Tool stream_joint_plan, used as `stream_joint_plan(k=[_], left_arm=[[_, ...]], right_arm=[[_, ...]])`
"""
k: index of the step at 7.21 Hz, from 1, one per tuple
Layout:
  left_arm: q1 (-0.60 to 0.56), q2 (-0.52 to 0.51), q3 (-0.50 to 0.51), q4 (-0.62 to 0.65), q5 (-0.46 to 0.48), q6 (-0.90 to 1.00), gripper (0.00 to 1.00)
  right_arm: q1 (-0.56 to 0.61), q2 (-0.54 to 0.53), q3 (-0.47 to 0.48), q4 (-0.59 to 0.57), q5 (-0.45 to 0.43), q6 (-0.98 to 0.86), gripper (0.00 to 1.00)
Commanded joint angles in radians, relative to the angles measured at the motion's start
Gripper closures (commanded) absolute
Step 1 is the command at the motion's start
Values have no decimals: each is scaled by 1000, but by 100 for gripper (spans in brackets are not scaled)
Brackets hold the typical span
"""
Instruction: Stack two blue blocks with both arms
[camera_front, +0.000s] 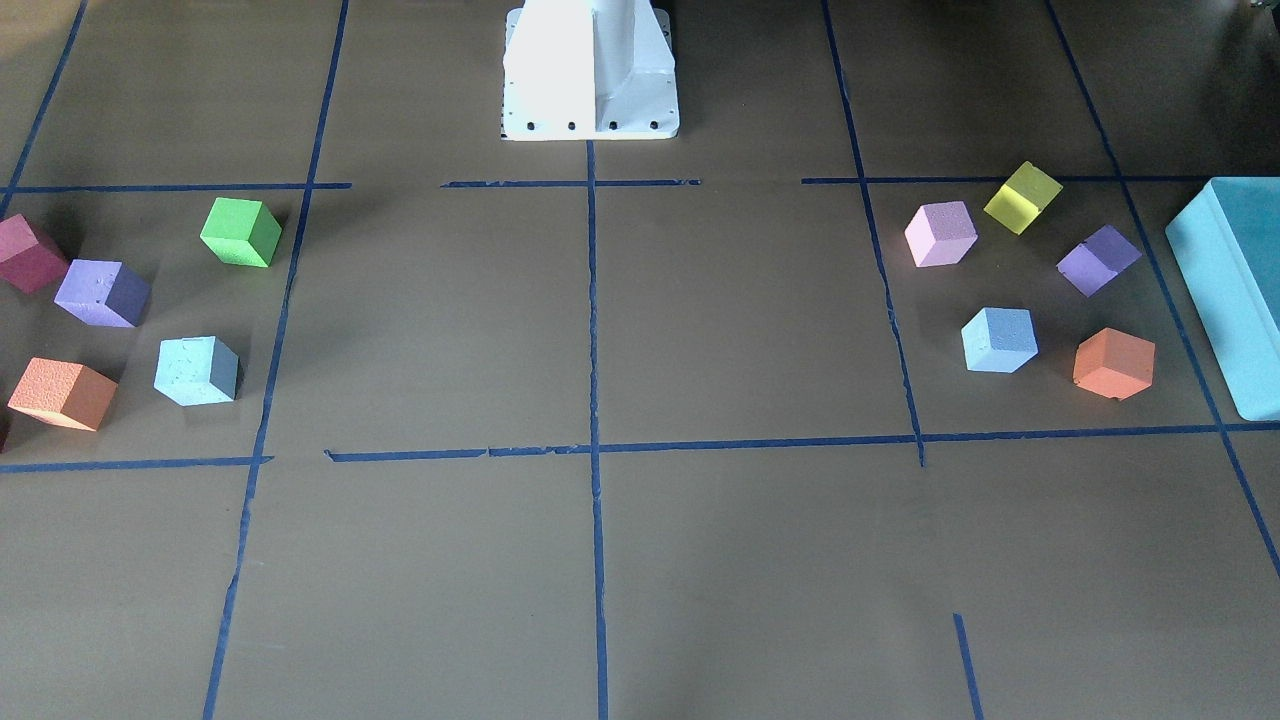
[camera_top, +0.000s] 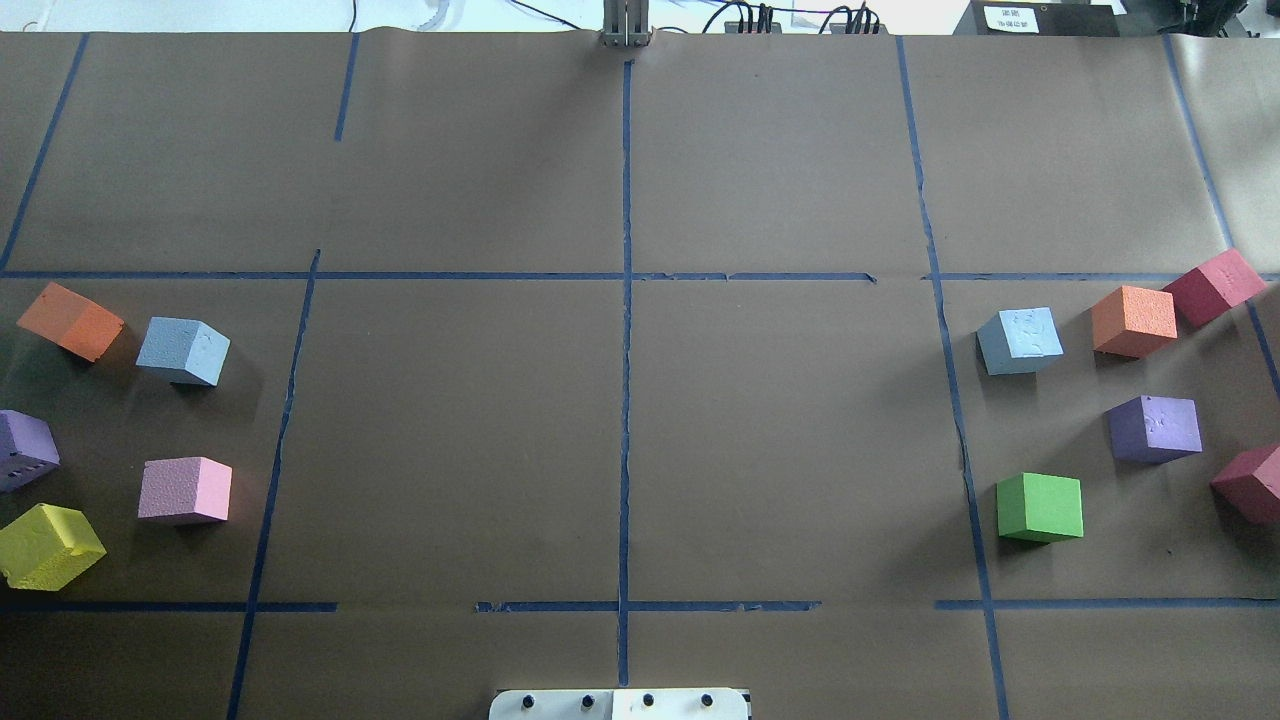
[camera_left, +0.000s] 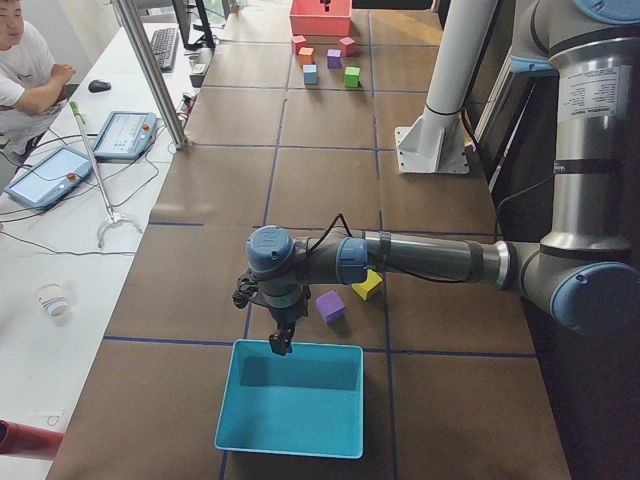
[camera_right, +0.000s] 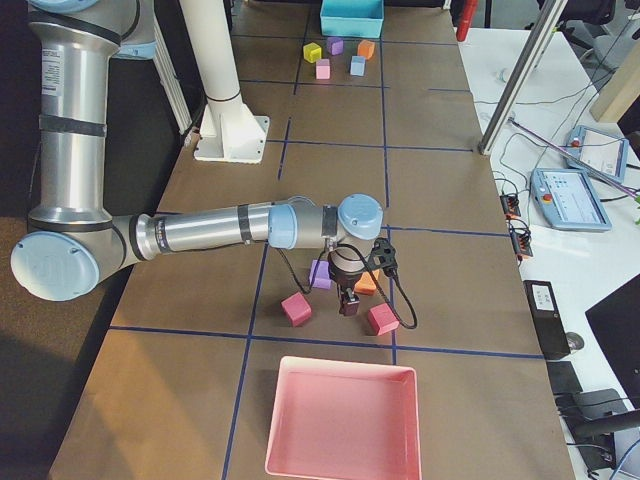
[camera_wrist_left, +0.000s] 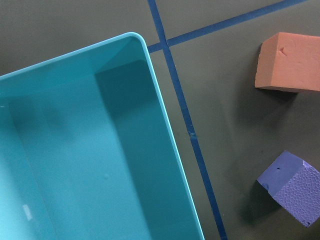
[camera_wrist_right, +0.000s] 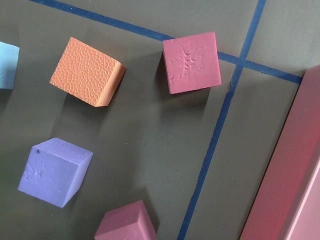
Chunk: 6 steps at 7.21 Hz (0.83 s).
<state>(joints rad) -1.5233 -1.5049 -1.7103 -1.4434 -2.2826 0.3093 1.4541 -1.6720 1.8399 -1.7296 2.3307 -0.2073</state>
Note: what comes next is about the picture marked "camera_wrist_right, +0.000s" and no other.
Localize crossing blue tape strip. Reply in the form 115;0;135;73
177;0;266;240

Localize dark magenta foam cube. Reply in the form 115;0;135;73
94;200;157;240

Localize purple foam cube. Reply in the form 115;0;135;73
18;137;93;208

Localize light blue foam cube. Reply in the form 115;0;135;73
0;42;20;90

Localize pink red box edge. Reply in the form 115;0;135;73
240;66;320;240

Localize orange foam cube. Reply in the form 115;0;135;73
49;37;126;107

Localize long blue tape strip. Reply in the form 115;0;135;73
35;0;302;84

